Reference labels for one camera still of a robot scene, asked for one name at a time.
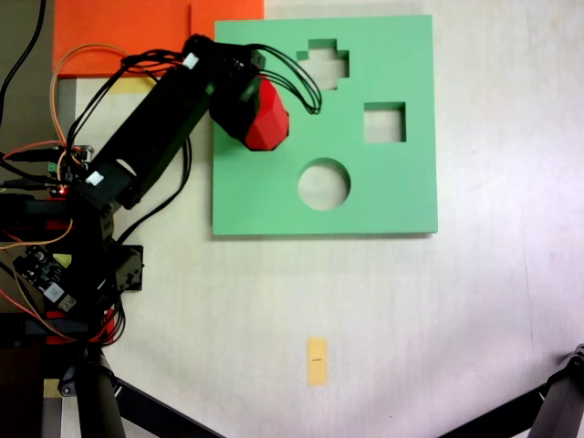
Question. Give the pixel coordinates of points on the red octagonal block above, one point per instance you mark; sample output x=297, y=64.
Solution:
x=269, y=123

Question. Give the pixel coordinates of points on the large orange flat block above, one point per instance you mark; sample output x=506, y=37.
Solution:
x=114, y=27

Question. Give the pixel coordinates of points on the green shape-hole board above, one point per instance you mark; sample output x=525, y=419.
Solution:
x=388, y=196

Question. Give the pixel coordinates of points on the long yellow masking tape strip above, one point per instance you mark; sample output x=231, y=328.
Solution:
x=132, y=87

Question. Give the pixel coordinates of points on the circuit board with green terminal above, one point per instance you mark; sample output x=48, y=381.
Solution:
x=68, y=164

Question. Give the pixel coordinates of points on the black circuit board with chips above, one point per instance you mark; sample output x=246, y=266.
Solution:
x=41, y=274

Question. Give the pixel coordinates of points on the yellow tape marker with print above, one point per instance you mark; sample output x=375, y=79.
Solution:
x=317, y=365

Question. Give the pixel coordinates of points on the thin black tripod strut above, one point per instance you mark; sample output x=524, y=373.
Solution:
x=497, y=417
x=155, y=413

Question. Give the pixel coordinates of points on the thick black tripod leg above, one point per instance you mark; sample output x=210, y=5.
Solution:
x=98, y=401
x=561, y=401

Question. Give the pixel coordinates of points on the pale tape patch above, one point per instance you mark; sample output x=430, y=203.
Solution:
x=50, y=388

